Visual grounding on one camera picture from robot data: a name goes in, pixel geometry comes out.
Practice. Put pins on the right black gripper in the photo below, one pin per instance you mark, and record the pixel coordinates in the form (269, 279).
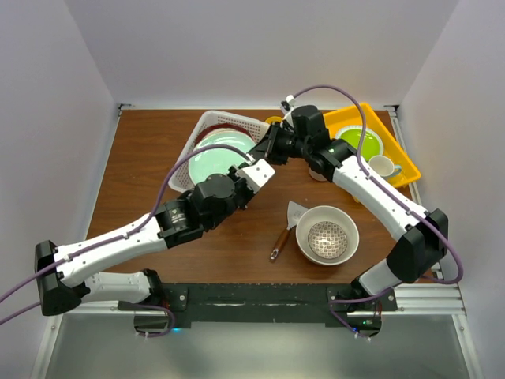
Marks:
(263, 149)

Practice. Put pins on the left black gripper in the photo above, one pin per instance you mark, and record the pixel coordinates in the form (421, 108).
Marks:
(248, 190)

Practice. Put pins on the dark red rimmed plate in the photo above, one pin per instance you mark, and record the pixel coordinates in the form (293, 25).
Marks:
(225, 127)

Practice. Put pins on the mint green flower plate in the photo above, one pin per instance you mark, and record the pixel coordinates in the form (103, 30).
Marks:
(218, 161)

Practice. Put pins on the white perforated plastic basket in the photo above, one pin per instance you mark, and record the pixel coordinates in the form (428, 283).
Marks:
(180, 181)

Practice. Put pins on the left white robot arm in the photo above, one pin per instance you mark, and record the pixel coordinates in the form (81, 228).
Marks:
(69, 275)

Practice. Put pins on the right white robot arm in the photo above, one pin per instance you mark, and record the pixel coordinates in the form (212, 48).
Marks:
(420, 236)

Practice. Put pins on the yellow mug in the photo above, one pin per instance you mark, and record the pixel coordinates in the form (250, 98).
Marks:
(273, 119)

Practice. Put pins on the pink mug purple interior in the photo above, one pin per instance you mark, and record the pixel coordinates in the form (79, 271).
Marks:
(316, 176)

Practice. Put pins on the yellow plastic tray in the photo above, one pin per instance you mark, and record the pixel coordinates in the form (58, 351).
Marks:
(386, 124)

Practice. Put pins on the white bowl patterned inside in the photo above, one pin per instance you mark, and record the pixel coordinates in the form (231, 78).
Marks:
(327, 236)

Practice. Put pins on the green plate white rim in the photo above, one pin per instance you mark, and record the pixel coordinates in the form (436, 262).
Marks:
(372, 144)

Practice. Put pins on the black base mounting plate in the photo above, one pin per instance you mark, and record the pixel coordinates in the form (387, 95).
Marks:
(333, 305)

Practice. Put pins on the light blue mug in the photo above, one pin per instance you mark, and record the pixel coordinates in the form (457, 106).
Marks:
(384, 167)

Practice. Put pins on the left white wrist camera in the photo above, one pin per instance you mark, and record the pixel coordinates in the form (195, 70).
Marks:
(257, 175)

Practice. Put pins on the wooden handle metal scraper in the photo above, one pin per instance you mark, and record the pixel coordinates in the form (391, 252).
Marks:
(294, 212)

